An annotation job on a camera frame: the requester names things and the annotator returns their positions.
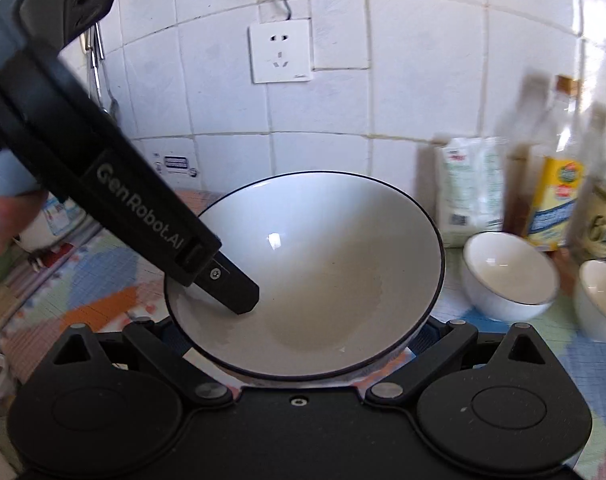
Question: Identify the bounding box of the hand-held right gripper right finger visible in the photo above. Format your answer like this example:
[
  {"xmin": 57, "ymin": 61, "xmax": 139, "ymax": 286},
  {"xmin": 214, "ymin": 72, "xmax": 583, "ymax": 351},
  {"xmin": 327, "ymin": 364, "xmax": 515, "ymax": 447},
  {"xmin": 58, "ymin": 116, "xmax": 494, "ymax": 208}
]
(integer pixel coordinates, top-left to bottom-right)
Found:
[{"xmin": 364, "ymin": 316, "xmax": 554, "ymax": 407}]

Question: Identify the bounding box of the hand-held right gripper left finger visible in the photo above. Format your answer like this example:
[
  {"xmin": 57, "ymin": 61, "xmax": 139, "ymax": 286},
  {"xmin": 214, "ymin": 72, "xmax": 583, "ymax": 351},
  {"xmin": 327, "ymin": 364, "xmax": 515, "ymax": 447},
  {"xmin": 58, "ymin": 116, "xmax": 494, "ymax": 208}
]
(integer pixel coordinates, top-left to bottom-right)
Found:
[{"xmin": 53, "ymin": 317, "xmax": 234, "ymax": 407}]

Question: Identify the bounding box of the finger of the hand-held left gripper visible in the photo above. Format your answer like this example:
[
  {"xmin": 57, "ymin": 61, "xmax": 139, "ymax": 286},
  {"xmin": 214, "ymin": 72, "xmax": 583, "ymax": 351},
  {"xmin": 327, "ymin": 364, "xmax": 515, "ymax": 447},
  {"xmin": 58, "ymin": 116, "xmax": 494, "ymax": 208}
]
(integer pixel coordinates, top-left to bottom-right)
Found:
[{"xmin": 193, "ymin": 251, "xmax": 261, "ymax": 317}]

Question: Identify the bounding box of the white ribbed bowl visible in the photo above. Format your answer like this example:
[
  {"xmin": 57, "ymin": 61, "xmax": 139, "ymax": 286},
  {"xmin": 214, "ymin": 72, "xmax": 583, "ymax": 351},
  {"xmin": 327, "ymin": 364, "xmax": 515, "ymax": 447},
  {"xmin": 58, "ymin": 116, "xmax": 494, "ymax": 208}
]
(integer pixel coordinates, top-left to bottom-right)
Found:
[
  {"xmin": 573, "ymin": 259, "xmax": 606, "ymax": 345},
  {"xmin": 461, "ymin": 231, "xmax": 561, "ymax": 322},
  {"xmin": 164, "ymin": 172, "xmax": 446, "ymax": 386}
]

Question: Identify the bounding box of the person's left hand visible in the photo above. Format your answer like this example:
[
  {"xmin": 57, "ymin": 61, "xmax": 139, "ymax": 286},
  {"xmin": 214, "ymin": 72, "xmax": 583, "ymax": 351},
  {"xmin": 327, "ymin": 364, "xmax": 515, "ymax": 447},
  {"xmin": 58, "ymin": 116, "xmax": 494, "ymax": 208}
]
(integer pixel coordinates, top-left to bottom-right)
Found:
[{"xmin": 0, "ymin": 191, "xmax": 50, "ymax": 257}]

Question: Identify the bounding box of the white rice cooker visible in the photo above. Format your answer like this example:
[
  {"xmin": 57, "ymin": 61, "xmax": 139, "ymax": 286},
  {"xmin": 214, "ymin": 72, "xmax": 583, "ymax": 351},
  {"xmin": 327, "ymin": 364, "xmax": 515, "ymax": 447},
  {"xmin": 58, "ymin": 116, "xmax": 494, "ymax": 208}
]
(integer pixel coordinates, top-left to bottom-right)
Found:
[{"xmin": 18, "ymin": 191, "xmax": 86, "ymax": 253}]

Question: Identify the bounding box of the colourful patchwork cloth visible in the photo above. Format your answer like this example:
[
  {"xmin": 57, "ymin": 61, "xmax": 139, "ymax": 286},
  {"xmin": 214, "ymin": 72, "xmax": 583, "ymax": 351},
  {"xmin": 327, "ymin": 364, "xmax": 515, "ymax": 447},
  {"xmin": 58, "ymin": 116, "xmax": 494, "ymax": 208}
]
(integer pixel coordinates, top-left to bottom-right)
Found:
[{"xmin": 0, "ymin": 187, "xmax": 606, "ymax": 480}]

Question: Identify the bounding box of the white seasoning packet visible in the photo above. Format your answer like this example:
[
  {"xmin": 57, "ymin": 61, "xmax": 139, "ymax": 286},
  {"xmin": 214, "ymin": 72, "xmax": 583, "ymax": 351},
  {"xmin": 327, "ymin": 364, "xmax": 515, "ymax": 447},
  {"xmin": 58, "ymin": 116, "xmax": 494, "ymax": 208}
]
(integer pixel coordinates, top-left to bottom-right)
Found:
[{"xmin": 434, "ymin": 136, "xmax": 508, "ymax": 249}]

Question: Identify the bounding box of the yellow label oil bottle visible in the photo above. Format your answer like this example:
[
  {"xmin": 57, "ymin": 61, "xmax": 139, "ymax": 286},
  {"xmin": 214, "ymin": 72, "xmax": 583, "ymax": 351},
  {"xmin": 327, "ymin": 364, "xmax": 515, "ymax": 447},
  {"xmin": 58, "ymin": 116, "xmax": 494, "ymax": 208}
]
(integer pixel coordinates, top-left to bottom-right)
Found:
[{"xmin": 525, "ymin": 75, "xmax": 591, "ymax": 253}]

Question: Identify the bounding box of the dark clear glass bottle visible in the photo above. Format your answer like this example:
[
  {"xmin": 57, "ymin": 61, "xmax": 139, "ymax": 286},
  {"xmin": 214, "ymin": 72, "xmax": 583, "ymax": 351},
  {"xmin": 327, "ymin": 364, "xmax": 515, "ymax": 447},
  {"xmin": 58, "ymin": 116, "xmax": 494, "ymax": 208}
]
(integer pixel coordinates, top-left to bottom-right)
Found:
[{"xmin": 503, "ymin": 67, "xmax": 548, "ymax": 236}]

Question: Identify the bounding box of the beige label vinegar bottle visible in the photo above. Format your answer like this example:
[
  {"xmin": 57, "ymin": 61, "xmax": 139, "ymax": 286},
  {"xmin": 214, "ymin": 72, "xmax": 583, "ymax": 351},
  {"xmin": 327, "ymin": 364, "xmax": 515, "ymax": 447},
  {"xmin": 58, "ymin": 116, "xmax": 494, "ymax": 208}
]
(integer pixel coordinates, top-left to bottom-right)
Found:
[{"xmin": 570, "ymin": 105, "xmax": 606, "ymax": 266}]

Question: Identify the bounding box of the white wall sticker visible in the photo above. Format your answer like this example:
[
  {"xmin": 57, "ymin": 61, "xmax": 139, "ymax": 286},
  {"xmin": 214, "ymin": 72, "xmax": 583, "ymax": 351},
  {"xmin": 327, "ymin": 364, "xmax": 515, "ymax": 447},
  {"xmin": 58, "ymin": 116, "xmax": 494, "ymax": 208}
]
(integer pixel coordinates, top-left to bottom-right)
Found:
[{"xmin": 153, "ymin": 152, "xmax": 200, "ymax": 178}]

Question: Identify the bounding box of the white wall socket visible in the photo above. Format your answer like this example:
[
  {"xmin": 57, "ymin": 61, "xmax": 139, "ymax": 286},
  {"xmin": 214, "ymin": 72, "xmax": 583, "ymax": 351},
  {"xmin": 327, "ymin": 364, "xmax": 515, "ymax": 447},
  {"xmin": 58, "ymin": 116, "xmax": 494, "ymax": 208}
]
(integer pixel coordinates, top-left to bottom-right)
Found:
[{"xmin": 248, "ymin": 18, "xmax": 314, "ymax": 85}]

